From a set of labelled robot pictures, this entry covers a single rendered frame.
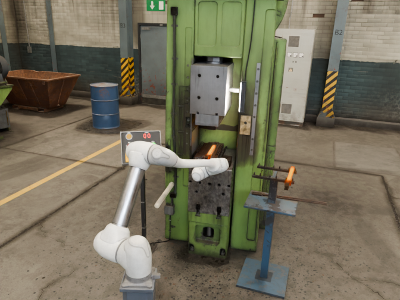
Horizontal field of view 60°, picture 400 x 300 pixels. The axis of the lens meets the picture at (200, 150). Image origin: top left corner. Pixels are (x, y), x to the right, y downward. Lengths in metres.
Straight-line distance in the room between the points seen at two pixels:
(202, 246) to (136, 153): 1.46
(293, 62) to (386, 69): 2.03
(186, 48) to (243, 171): 1.19
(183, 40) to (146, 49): 6.78
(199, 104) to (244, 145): 0.55
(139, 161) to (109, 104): 5.28
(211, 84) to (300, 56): 5.29
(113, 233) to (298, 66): 6.49
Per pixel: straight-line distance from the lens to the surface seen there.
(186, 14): 3.04
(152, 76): 9.80
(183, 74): 3.07
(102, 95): 7.41
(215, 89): 2.88
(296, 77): 8.08
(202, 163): 2.46
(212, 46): 3.00
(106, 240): 2.24
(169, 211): 3.46
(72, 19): 11.02
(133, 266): 2.15
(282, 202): 2.91
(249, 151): 3.12
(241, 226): 3.45
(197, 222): 3.28
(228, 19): 2.98
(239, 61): 3.31
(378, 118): 8.92
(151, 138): 3.02
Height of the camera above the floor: 2.05
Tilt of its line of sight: 19 degrees down
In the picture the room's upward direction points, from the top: 2 degrees clockwise
